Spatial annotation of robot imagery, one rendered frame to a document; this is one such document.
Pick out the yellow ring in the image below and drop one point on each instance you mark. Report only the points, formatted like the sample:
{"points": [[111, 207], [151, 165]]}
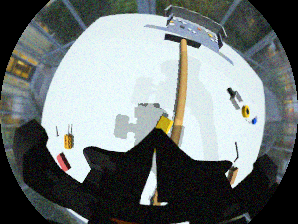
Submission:
{"points": [[246, 111]]}

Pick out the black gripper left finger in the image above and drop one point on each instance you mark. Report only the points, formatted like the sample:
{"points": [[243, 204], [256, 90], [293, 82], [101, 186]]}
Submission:
{"points": [[135, 164]]}

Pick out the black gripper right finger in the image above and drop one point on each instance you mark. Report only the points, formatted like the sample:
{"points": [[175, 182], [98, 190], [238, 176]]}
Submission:
{"points": [[175, 168]]}

